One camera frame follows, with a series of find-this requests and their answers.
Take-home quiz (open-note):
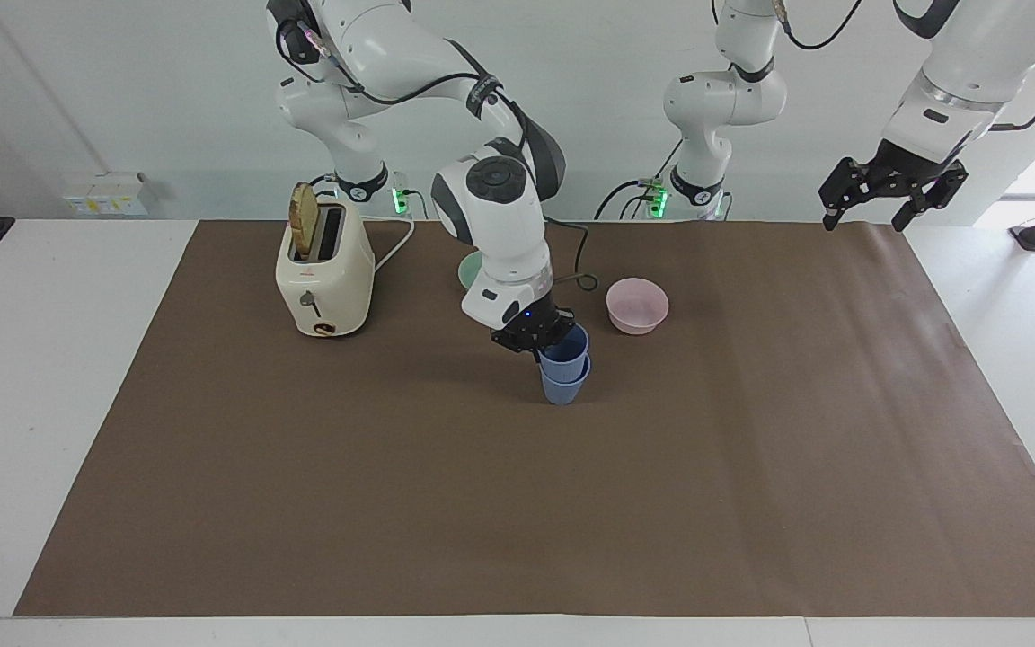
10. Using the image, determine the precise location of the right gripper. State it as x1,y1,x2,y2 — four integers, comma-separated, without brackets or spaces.
491,289,579,363

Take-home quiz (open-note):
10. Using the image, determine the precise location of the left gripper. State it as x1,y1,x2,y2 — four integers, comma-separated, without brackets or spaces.
819,139,970,234

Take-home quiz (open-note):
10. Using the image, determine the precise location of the blue plastic cup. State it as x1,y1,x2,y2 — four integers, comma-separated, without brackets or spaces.
539,356,593,406
538,323,591,380

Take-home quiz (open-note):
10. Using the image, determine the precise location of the pink bowl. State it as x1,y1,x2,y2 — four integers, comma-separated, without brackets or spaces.
606,277,670,337

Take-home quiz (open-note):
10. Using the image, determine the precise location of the cream toaster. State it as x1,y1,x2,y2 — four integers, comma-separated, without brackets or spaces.
274,199,377,340

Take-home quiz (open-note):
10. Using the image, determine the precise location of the slice of toast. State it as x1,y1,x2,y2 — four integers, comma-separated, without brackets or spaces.
289,182,318,259

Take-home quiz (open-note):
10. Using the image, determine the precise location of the white toaster cord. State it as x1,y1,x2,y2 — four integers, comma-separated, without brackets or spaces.
365,214,417,272

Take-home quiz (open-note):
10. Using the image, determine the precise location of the white wall socket box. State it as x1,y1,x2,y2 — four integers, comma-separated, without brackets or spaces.
63,172,149,217

